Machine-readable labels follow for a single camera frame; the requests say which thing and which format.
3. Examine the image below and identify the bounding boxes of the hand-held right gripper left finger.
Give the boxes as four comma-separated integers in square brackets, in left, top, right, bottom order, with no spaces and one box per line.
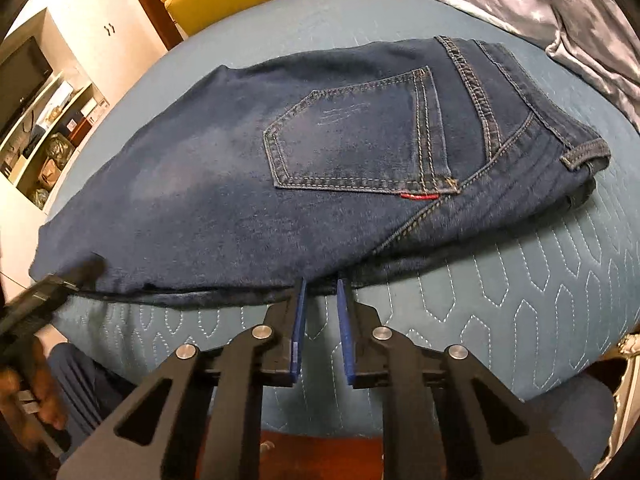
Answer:
[55,278,308,480]

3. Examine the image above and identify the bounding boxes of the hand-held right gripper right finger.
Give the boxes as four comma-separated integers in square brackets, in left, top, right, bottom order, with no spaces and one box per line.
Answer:
[336,278,588,480]

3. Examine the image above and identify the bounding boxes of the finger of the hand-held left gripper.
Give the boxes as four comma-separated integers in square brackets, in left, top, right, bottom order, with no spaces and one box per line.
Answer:
[50,256,107,290]

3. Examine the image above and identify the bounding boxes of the dark blue denim pants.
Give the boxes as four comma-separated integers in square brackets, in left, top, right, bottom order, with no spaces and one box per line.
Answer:
[28,35,612,308]

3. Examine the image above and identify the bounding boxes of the person's left hand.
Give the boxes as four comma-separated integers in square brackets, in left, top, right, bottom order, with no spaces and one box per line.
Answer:
[0,340,69,442]

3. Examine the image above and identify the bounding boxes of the person's left leg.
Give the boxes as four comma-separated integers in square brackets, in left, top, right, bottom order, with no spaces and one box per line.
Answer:
[47,342,143,443]

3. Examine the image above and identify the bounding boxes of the person's leg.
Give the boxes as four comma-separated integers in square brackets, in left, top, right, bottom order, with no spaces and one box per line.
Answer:
[47,342,143,443]
[522,374,617,463]

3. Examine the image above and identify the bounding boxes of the teal quilted bedspread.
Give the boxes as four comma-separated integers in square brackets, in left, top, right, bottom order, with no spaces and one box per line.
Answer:
[45,0,640,436]

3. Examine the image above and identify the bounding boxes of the white shelf unit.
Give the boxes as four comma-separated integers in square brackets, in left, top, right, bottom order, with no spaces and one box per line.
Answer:
[0,7,111,211]

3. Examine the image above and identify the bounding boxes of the black television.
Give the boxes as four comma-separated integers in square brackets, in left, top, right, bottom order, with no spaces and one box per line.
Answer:
[0,36,54,136]

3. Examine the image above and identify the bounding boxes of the person's right leg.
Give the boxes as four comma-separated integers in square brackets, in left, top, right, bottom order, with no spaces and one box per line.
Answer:
[522,374,617,463]

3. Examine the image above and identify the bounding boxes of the white wardrobe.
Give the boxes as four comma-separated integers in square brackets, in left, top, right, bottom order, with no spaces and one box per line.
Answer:
[10,0,171,106]

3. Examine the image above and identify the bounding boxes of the white ornate nightstand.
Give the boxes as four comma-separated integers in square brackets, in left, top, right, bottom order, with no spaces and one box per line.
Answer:
[590,332,640,480]

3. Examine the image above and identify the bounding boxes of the grey star-print blanket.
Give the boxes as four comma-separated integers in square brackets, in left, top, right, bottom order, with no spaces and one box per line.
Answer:
[404,0,640,131]

